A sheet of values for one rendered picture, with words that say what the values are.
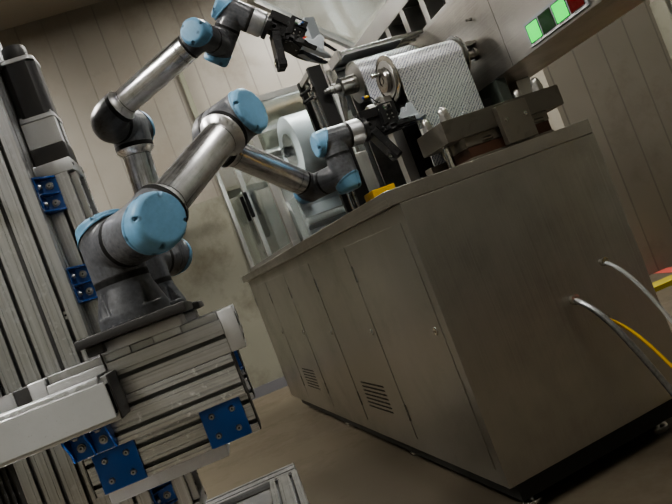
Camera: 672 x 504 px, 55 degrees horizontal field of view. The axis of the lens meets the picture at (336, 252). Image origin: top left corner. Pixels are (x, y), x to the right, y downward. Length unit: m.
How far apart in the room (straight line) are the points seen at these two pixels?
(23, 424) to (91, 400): 0.12
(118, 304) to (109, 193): 3.94
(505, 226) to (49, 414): 1.15
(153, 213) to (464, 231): 0.79
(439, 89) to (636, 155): 2.59
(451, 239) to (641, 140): 2.99
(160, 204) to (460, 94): 1.10
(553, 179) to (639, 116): 2.75
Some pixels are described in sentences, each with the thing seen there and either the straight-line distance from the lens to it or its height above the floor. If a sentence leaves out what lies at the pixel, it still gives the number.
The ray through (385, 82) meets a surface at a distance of 2.03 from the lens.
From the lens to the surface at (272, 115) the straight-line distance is 2.96.
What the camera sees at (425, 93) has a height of 1.16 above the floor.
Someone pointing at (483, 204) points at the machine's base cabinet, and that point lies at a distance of 1.71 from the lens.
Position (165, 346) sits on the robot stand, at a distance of 1.37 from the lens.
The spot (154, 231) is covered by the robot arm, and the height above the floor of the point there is 0.96.
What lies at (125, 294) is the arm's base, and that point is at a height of 0.87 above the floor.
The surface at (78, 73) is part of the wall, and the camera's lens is 5.57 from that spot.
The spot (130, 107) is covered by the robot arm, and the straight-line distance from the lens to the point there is 1.95.
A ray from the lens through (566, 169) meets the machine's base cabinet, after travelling 1.87.
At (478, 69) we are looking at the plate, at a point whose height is 1.20.
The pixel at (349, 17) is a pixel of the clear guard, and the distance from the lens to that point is 2.90.
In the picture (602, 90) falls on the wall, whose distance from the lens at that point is 4.46.
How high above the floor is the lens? 0.78
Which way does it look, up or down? 1 degrees up
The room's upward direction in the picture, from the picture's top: 21 degrees counter-clockwise
